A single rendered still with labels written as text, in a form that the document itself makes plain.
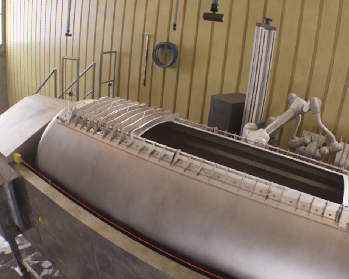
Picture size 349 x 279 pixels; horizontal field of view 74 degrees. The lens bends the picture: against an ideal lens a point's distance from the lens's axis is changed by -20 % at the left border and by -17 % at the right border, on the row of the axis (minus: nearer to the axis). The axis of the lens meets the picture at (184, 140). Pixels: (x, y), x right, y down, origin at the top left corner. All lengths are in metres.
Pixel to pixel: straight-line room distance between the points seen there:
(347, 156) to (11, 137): 3.99
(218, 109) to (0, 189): 2.55
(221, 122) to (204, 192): 1.73
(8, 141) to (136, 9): 3.14
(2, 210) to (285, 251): 2.58
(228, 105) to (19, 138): 2.25
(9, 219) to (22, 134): 0.93
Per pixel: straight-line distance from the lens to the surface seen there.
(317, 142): 3.79
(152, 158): 1.76
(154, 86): 4.63
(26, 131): 2.79
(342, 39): 3.69
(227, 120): 3.13
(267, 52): 3.20
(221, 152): 2.48
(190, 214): 1.56
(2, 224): 3.09
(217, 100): 3.19
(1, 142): 2.88
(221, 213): 1.52
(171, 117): 2.23
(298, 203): 1.53
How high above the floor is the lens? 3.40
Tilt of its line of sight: 23 degrees down
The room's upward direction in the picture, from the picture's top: 6 degrees clockwise
